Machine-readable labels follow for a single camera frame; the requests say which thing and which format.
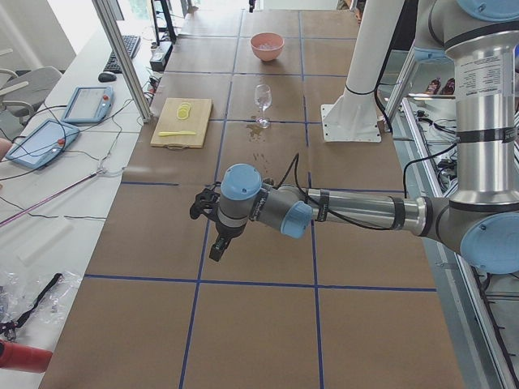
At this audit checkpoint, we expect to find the black computer mouse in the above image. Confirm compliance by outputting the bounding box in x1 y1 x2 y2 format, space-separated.
97 71 117 83

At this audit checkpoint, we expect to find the clear wine glass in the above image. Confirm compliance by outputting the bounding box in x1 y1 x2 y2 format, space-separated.
255 84 272 128

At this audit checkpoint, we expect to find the pink bowl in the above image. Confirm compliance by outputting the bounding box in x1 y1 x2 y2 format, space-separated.
250 32 285 62

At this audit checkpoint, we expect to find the red fire extinguisher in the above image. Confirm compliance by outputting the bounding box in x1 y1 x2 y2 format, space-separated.
0 340 53 373

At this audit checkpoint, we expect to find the clear ice cube pile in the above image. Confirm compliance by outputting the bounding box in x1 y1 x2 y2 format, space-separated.
256 41 278 51

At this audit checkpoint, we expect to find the aluminium frame post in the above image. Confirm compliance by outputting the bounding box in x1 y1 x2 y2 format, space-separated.
92 0 152 123

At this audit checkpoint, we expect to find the black keyboard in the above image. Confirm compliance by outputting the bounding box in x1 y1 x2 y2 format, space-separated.
103 34 142 74

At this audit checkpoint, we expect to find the blue teach pendant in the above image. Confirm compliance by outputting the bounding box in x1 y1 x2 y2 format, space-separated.
6 119 79 169
62 86 114 126

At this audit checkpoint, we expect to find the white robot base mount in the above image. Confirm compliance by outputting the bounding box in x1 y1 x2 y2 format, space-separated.
321 0 405 143

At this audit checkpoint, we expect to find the yellow plastic knife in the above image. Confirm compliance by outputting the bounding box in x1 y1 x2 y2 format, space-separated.
158 130 197 137

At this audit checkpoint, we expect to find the bamboo cutting board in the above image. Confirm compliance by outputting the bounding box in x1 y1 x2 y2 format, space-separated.
150 98 212 148

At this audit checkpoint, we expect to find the black camera cable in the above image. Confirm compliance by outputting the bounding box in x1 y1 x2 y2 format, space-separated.
275 152 398 232

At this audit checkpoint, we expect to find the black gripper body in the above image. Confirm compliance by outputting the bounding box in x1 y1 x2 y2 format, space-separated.
215 221 246 242

